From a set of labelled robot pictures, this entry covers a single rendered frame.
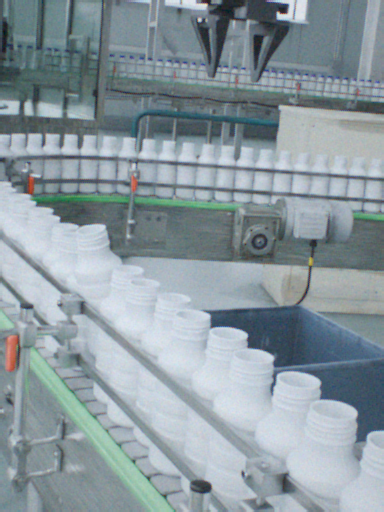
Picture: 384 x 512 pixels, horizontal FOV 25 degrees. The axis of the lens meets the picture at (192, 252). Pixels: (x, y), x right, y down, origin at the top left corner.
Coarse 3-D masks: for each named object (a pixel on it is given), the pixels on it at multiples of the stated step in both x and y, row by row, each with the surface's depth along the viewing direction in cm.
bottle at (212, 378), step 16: (208, 336) 81; (224, 336) 82; (240, 336) 81; (208, 352) 80; (224, 352) 79; (208, 368) 80; (224, 368) 79; (192, 384) 81; (208, 384) 79; (224, 384) 79; (208, 400) 79; (192, 416) 81; (192, 432) 81; (208, 432) 79; (192, 448) 81; (192, 464) 81
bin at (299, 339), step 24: (216, 312) 164; (240, 312) 166; (264, 312) 169; (288, 312) 172; (312, 312) 169; (264, 336) 170; (288, 336) 173; (312, 336) 169; (336, 336) 162; (360, 336) 156; (288, 360) 175; (312, 360) 169; (336, 360) 162; (360, 360) 143; (336, 384) 141; (360, 384) 144; (360, 408) 145; (360, 432) 147
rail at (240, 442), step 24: (96, 312) 100; (120, 336) 93; (144, 360) 87; (168, 384) 82; (120, 408) 93; (192, 408) 78; (144, 432) 87; (168, 456) 82; (264, 456) 67; (288, 480) 64; (216, 504) 74; (312, 504) 61
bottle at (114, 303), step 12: (120, 276) 99; (132, 276) 99; (144, 276) 101; (120, 288) 99; (108, 300) 100; (120, 300) 99; (108, 312) 99; (120, 312) 99; (108, 336) 100; (108, 348) 100; (108, 360) 100; (108, 372) 100; (96, 384) 102; (96, 396) 102
